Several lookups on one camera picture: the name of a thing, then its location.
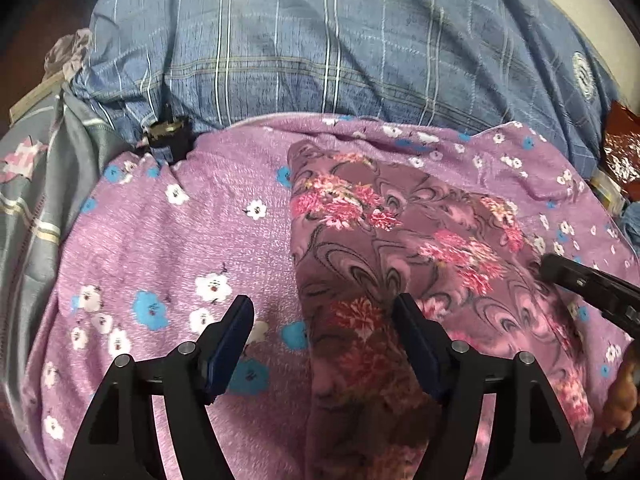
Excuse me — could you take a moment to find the crumpled grey cloth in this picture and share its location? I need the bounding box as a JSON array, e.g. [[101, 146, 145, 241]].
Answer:
[[42, 27, 93, 81]]

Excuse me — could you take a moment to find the grey striped cloth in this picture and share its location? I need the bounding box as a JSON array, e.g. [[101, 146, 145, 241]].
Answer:
[[0, 87, 146, 411]]

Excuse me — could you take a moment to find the black power plug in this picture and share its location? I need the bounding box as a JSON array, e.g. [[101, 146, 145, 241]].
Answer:
[[142, 115, 193, 163]]

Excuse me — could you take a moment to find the purple floral blanket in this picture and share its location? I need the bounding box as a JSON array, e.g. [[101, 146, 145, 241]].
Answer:
[[22, 112, 640, 480]]

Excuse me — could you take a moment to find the blue plaid quilt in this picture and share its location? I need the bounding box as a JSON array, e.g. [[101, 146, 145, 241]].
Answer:
[[70, 0, 621, 161]]

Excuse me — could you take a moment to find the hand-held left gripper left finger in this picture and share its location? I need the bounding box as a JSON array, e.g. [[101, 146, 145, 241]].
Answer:
[[62, 295, 254, 480]]

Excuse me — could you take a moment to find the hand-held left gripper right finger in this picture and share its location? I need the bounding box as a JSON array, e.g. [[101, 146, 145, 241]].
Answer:
[[392, 292, 588, 480]]

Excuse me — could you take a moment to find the person's right hand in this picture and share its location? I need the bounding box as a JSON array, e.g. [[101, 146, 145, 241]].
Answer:
[[602, 342, 640, 436]]

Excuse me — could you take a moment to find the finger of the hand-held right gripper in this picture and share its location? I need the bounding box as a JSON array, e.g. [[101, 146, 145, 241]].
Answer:
[[542, 252, 640, 331]]

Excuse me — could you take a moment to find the mauve pink floral garment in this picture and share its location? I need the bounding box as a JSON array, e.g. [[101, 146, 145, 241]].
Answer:
[[287, 140, 596, 480]]

